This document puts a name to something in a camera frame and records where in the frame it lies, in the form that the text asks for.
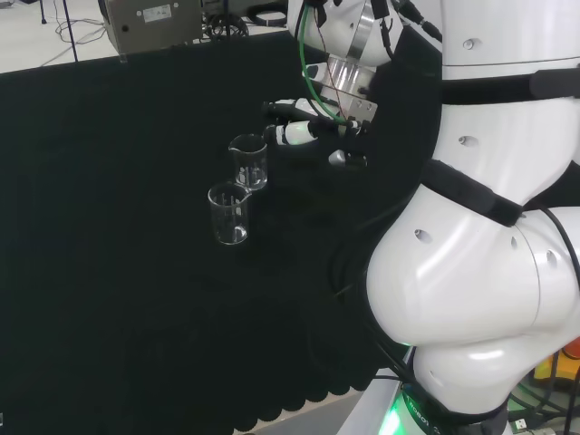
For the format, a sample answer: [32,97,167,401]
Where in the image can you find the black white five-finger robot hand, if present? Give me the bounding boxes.
[262,97,378,169]

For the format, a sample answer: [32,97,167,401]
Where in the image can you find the clear glass beaker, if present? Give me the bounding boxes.
[207,181,253,247]
[227,132,269,191]

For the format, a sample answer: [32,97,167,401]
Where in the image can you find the black bench cloth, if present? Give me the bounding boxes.
[0,27,448,434]

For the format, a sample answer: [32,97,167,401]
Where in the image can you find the grey metal equipment box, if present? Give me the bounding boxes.
[98,0,203,55]

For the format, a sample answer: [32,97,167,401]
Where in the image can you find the black tripod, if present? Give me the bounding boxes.
[62,0,80,63]

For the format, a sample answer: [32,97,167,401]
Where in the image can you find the yellow stop button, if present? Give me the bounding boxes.
[532,346,580,396]

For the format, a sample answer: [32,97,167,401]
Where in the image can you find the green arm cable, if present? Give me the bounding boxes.
[296,0,360,127]

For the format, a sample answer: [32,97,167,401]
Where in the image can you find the tangled black cable bundle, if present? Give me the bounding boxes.
[200,0,251,43]

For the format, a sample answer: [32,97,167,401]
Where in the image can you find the thin grey floor cable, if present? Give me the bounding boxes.
[39,17,111,68]

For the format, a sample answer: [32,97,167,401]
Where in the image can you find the black cables beside pedestal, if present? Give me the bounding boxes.
[506,378,580,435]

